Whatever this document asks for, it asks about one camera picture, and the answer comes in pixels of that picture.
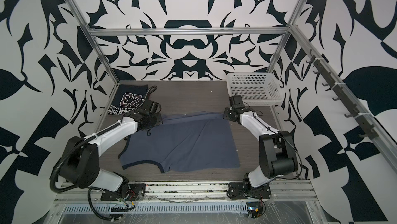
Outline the navy tank top red trim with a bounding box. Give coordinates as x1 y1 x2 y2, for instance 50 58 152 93
108 85 148 115

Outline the blue-grey tank top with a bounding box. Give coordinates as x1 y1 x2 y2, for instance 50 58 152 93
118 112 240 173

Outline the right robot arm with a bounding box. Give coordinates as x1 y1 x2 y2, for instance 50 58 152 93
223 95 299 194

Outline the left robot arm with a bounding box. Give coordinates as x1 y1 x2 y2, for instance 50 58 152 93
50 100 162 194

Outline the white plastic laundry basket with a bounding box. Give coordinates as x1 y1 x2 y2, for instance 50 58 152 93
226 72 285 106

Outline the small green circuit board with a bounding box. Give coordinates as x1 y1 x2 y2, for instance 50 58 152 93
247 201 266 219

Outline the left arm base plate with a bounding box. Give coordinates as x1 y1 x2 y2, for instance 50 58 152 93
100 183 146 201

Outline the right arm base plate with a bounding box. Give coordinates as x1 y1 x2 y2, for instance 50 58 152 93
226 183 271 200

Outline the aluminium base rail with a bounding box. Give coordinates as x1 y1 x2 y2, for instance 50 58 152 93
54 179 317 204

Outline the white slotted cable duct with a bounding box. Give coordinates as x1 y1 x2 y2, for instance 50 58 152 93
63 201 250 215

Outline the aluminium frame crossbar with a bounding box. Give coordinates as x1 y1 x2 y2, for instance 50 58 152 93
88 27 287 37

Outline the wall hook rail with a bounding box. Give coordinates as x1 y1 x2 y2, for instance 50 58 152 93
307 49 379 140

